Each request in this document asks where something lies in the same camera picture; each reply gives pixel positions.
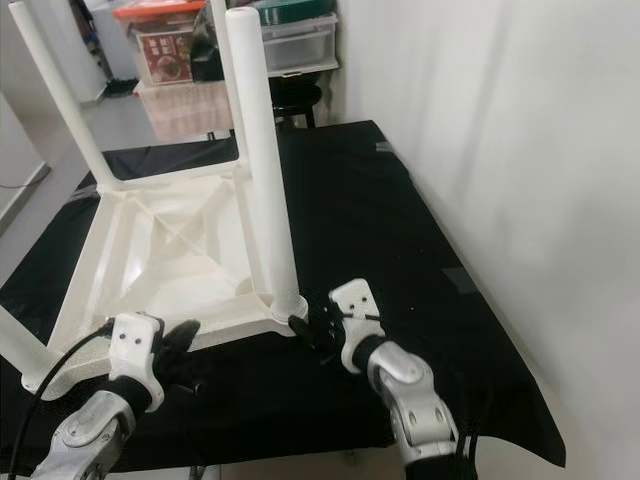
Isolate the orange lid storage box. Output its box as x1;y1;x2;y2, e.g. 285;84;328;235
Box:
112;0;206;86

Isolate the white plastic table top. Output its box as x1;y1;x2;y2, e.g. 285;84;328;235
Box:
20;160;309;399

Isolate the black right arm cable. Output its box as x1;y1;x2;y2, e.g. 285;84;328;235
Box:
450;400;483;473

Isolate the green lid storage box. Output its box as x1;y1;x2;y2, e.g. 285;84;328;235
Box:
255;0;339;73

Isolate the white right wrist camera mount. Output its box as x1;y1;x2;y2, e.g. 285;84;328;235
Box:
328;278;386;376

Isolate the beige cloth covered bench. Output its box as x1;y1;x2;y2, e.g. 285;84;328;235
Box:
135;80;236;141

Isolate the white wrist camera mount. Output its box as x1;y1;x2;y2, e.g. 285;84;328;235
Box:
328;278;386;376
108;312;166;413

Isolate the black bag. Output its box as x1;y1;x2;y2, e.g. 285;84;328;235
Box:
190;0;231;83

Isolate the dark door mat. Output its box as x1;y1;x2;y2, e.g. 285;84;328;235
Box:
100;80;139;98

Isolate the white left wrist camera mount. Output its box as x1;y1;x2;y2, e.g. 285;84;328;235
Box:
108;312;166;413

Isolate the white plastic table leg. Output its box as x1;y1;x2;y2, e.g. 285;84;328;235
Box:
226;7;306;321
210;0;253;171
0;308;61;386
8;0;121;191

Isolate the white appliance cabinet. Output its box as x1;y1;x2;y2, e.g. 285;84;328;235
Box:
85;0;131;86

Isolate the black table cloth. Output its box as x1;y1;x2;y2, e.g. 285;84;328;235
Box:
0;120;566;476

